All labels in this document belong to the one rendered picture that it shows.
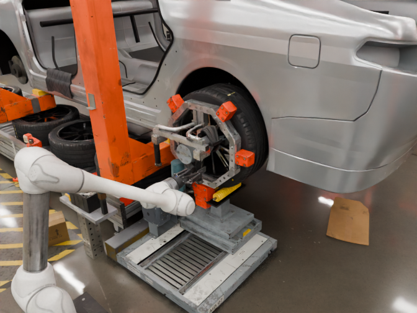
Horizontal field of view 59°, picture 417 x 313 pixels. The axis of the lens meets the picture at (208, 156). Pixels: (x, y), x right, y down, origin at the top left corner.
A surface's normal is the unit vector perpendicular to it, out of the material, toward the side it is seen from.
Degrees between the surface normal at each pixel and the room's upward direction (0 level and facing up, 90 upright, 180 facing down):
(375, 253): 0
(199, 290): 0
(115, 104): 90
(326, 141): 90
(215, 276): 0
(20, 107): 90
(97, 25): 90
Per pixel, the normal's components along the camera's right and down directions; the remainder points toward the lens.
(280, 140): -0.64, 0.36
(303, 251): -0.02, -0.89
